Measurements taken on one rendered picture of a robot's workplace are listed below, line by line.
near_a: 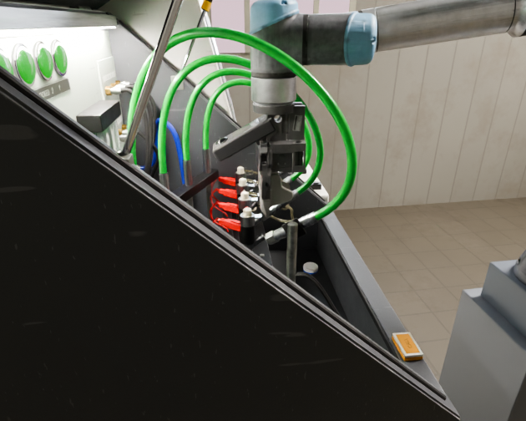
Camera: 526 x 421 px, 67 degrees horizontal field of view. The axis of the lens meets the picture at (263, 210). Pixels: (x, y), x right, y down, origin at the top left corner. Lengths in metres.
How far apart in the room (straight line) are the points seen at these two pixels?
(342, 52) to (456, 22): 0.23
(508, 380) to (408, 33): 0.78
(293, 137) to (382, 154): 2.71
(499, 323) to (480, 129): 2.80
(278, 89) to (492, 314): 0.75
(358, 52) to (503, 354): 0.76
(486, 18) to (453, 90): 2.72
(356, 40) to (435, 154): 3.00
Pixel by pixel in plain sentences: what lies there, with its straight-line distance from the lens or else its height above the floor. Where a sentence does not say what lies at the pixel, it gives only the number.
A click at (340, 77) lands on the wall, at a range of 3.11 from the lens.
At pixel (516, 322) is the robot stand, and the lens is 1.10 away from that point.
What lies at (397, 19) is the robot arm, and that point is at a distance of 0.79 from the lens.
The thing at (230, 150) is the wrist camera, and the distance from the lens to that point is 0.69.
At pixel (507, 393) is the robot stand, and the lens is 1.14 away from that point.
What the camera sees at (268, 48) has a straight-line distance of 0.58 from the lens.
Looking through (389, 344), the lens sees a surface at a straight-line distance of 0.72.
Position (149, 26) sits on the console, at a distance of 1.04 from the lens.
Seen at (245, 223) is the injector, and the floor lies 1.09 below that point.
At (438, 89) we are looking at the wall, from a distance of 3.47.
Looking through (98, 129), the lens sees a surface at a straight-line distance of 0.73.
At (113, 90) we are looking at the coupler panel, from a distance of 0.91.
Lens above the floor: 1.43
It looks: 25 degrees down
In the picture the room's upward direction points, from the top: straight up
